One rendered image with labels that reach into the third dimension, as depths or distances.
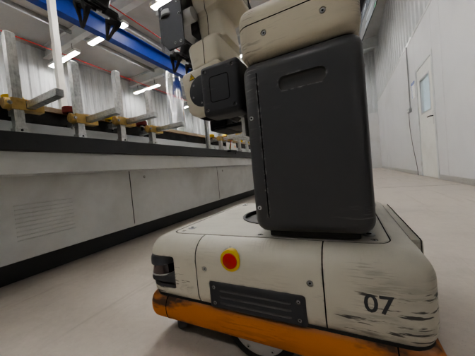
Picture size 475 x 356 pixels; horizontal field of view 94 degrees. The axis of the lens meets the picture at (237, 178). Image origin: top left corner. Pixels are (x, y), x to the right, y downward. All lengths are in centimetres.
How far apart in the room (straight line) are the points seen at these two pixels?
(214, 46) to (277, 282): 71
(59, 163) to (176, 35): 87
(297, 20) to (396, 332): 60
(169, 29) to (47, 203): 113
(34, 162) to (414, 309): 141
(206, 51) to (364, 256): 73
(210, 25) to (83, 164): 97
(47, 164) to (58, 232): 43
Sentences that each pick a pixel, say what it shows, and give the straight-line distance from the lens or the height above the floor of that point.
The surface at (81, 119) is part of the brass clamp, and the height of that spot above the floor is 80.
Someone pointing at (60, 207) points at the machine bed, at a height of 33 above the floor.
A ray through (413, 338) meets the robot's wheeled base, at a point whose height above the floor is 14.
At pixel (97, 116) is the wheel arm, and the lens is 141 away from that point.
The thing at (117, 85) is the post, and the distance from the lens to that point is 169.
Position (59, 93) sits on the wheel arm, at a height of 82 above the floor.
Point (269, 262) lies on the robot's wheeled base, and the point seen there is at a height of 25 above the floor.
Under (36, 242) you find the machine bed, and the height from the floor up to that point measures 17.
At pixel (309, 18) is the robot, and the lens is 55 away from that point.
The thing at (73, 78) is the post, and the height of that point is 101.
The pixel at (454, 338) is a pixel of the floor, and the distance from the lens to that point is 83.
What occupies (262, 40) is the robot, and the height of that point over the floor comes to 72.
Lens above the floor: 44
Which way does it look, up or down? 2 degrees down
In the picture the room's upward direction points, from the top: 5 degrees counter-clockwise
